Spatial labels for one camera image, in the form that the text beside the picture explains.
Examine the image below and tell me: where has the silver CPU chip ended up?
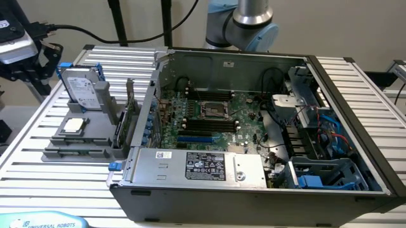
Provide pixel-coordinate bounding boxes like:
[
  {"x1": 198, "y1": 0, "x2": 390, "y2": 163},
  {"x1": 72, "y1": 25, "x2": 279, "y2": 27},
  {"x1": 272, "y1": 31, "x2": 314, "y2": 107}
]
[{"x1": 61, "y1": 117, "x2": 89, "y2": 134}]

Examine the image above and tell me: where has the black fan shroud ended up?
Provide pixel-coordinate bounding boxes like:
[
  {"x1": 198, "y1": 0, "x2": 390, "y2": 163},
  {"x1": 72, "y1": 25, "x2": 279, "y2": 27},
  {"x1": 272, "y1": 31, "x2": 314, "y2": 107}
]
[{"x1": 280, "y1": 123, "x2": 318, "y2": 160}]

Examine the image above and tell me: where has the red data wire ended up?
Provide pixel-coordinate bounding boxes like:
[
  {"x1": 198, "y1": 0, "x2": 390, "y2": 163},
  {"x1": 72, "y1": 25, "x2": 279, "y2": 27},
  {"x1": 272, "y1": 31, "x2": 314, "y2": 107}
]
[{"x1": 328, "y1": 133, "x2": 350, "y2": 144}]

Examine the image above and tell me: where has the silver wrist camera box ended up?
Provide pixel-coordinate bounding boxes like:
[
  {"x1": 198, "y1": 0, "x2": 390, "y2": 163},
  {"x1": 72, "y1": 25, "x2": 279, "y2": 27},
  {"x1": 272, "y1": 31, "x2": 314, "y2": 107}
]
[{"x1": 0, "y1": 30, "x2": 40, "y2": 65}]

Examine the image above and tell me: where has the green RAM stick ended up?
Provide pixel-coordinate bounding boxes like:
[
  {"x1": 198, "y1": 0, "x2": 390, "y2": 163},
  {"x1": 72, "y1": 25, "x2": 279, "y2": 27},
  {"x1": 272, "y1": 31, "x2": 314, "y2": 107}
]
[{"x1": 57, "y1": 149, "x2": 103, "y2": 157}]

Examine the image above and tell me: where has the black stand pole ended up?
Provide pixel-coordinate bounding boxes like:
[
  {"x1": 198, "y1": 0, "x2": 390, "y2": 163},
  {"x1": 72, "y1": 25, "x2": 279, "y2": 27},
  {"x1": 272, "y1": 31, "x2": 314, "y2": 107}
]
[
  {"x1": 159, "y1": 0, "x2": 174, "y2": 48},
  {"x1": 107, "y1": 0, "x2": 128, "y2": 47}
]

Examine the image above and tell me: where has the green motherboard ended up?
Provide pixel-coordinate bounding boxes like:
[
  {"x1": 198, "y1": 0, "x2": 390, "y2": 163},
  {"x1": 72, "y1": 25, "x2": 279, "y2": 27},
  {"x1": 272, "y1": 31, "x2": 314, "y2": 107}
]
[{"x1": 156, "y1": 87, "x2": 278, "y2": 167}]

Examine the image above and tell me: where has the black camera cable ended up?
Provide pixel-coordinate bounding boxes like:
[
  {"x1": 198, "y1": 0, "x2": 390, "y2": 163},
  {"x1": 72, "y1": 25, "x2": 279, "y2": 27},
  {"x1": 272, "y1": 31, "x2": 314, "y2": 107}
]
[{"x1": 29, "y1": 0, "x2": 200, "y2": 44}]

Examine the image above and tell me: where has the aluminium frame with black bracket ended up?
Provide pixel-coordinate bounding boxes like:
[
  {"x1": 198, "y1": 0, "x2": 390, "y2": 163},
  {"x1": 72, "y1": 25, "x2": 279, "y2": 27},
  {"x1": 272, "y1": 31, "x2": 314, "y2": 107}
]
[{"x1": 363, "y1": 59, "x2": 406, "y2": 98}]

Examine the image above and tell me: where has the grey parts rack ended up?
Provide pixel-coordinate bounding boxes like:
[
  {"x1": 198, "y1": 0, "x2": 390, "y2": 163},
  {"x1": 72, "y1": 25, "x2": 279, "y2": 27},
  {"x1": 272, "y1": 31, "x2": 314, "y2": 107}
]
[{"x1": 40, "y1": 81, "x2": 140, "y2": 163}]

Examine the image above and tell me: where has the silver chipset heatsink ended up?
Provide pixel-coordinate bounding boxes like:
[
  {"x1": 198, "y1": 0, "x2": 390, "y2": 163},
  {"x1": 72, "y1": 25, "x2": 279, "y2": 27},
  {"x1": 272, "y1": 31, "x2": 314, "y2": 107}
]
[{"x1": 226, "y1": 145, "x2": 247, "y2": 154}]

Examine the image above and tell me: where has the blue expansion slot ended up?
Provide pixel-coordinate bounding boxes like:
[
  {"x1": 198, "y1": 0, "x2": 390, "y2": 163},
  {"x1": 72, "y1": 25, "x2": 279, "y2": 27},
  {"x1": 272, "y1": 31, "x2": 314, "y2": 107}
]
[{"x1": 176, "y1": 135, "x2": 214, "y2": 144}]

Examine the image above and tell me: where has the grey and blue disk bay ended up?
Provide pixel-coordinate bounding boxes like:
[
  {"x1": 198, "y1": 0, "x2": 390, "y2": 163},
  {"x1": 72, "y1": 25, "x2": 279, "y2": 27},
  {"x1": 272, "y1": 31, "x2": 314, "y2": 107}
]
[{"x1": 286, "y1": 156, "x2": 371, "y2": 191}]

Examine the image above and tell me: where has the hard disk with blue rails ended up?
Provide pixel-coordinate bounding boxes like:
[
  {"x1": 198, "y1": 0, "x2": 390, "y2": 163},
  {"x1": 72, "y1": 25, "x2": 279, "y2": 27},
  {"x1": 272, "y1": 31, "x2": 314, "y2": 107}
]
[{"x1": 56, "y1": 62, "x2": 107, "y2": 113}]

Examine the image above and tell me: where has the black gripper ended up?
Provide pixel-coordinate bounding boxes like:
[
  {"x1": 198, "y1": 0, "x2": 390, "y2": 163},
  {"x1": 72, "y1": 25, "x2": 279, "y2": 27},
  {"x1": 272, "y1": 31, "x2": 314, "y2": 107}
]
[{"x1": 0, "y1": 42, "x2": 64, "y2": 96}]

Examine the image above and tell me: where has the silver power supply unit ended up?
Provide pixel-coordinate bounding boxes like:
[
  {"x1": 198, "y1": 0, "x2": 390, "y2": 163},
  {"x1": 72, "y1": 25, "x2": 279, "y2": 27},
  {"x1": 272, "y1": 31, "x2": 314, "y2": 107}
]
[{"x1": 121, "y1": 148, "x2": 267, "y2": 189}]

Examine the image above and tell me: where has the graphics card with metal bracket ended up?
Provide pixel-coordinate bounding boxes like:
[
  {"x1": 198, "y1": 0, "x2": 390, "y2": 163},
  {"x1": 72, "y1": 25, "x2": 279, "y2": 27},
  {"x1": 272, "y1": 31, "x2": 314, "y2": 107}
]
[{"x1": 112, "y1": 77, "x2": 140, "y2": 150}]

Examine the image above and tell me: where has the black power wire loop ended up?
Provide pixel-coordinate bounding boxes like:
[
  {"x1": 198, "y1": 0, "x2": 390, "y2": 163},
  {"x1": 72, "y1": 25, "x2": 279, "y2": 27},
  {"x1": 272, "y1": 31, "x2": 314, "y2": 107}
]
[{"x1": 260, "y1": 67, "x2": 286, "y2": 96}]

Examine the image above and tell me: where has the blue data wire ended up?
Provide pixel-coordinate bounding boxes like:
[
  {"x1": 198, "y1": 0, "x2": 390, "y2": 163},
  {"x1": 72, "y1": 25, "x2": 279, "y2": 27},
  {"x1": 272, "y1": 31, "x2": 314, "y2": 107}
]
[{"x1": 318, "y1": 113, "x2": 350, "y2": 153}]

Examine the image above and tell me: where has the metal CPU socket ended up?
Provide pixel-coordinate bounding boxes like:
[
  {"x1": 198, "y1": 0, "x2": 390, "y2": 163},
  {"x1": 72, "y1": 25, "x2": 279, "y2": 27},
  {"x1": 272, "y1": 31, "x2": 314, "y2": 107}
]
[{"x1": 195, "y1": 100, "x2": 232, "y2": 120}]

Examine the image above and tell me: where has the metal drive cage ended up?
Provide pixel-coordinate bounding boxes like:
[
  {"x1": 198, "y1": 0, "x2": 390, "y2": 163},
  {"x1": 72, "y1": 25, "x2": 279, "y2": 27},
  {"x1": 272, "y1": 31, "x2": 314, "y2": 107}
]
[{"x1": 271, "y1": 65, "x2": 331, "y2": 129}]

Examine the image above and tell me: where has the black open PC case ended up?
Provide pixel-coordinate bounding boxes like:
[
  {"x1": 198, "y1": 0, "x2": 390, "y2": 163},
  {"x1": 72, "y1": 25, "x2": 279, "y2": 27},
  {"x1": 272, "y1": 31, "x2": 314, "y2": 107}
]
[{"x1": 107, "y1": 46, "x2": 406, "y2": 226}]

